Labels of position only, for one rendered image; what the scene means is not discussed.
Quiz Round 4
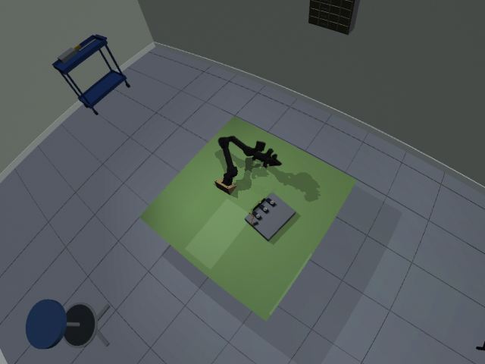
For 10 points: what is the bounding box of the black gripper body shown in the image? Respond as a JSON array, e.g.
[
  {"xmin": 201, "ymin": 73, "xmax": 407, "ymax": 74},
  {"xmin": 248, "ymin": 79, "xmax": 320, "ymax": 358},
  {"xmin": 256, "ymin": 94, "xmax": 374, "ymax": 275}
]
[{"xmin": 260, "ymin": 153, "xmax": 277, "ymax": 167}]

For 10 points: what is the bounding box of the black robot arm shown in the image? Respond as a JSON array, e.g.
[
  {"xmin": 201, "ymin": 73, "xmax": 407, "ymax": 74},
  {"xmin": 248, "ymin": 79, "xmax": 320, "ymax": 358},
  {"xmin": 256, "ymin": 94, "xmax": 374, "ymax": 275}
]
[{"xmin": 218, "ymin": 136, "xmax": 273, "ymax": 186}]

